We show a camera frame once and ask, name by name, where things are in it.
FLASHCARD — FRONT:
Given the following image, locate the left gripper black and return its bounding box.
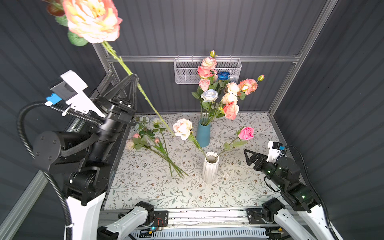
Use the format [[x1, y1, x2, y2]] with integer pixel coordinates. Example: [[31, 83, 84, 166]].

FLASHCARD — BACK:
[[88, 75, 138, 164]]

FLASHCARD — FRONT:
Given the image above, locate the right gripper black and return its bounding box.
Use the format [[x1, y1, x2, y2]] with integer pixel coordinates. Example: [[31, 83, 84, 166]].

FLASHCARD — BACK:
[[244, 147, 286, 190]]

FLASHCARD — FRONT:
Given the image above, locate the magenta pink rose stem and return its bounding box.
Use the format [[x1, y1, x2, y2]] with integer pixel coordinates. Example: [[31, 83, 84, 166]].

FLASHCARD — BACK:
[[216, 127, 255, 159]]

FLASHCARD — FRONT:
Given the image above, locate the white ribbed ceramic vase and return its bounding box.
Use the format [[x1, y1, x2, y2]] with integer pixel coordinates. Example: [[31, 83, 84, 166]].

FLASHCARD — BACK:
[[203, 152, 220, 184]]

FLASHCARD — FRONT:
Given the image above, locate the pink coral rose stem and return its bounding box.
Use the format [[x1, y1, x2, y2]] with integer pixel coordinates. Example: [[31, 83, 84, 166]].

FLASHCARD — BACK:
[[208, 102, 240, 123]]

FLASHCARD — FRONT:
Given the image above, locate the blue ceramic vase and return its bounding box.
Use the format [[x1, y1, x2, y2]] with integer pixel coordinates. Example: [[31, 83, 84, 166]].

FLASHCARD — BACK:
[[196, 119, 211, 148]]

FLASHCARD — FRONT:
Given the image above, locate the cream rose stem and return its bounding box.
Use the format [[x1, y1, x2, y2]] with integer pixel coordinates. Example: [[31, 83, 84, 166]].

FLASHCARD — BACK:
[[173, 119, 206, 157]]

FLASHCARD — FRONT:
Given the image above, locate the peach rose flower stem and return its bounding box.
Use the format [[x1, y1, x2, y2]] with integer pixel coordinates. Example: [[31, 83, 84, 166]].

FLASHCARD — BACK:
[[237, 75, 265, 100]]

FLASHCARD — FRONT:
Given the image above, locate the white peony flower stem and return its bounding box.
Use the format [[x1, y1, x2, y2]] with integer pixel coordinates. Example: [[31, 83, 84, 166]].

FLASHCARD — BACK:
[[213, 82, 240, 104]]

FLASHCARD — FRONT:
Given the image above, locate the small pale pink rose stem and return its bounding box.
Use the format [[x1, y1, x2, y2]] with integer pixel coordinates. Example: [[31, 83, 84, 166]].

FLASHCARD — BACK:
[[192, 79, 211, 117]]

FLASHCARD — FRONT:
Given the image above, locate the white rose stem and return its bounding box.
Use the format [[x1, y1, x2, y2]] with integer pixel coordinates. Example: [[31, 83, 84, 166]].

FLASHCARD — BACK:
[[201, 89, 218, 126]]

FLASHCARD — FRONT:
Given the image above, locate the large pink rose stem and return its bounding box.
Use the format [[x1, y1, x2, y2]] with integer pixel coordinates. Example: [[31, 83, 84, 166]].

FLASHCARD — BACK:
[[198, 66, 214, 84]]

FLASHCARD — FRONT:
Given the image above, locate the peach peony flower stem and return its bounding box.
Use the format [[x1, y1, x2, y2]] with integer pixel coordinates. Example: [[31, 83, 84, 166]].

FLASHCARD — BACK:
[[41, 0, 176, 137]]

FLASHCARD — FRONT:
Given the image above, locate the blue artificial rose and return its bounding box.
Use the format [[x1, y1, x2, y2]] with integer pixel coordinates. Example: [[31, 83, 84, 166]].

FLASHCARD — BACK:
[[217, 72, 230, 90]]

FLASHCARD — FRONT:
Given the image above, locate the pink carnation flower stem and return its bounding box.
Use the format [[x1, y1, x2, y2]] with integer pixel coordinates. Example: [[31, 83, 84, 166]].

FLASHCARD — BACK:
[[200, 50, 217, 80]]

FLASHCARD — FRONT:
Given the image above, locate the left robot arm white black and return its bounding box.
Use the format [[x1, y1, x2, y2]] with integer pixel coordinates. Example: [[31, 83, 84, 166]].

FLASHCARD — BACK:
[[33, 75, 155, 240]]

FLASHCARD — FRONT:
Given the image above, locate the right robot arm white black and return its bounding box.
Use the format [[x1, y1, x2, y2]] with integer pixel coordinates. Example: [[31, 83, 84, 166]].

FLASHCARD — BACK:
[[244, 146, 342, 240]]

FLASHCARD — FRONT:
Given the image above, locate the pile of artificial flowers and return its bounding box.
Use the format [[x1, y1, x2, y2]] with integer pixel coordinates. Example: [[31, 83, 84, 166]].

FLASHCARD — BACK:
[[125, 116, 188, 178]]

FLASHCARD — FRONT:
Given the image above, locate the floral patterned table mat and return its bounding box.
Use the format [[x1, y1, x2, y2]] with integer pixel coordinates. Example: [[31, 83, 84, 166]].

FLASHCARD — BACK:
[[104, 112, 279, 210]]

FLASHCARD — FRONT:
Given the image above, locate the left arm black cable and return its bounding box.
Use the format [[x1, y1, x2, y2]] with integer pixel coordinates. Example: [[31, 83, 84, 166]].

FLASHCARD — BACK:
[[16, 101, 104, 240]]

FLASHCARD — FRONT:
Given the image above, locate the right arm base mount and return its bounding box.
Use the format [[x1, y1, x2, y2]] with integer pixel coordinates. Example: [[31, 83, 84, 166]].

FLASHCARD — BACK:
[[246, 208, 270, 225]]

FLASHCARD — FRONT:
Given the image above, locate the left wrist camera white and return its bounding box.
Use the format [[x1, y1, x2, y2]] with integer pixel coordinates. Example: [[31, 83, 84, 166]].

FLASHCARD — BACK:
[[45, 70, 106, 118]]

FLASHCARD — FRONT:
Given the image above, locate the white wire mesh basket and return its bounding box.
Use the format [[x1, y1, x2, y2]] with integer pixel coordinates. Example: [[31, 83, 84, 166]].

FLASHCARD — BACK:
[[174, 56, 242, 85]]

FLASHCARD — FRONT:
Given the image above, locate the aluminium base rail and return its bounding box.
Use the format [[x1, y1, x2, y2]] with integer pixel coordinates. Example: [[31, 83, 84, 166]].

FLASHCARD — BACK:
[[98, 206, 331, 232]]

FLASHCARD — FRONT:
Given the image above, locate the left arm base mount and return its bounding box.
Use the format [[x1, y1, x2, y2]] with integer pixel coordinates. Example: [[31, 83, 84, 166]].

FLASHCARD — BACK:
[[149, 210, 169, 228]]

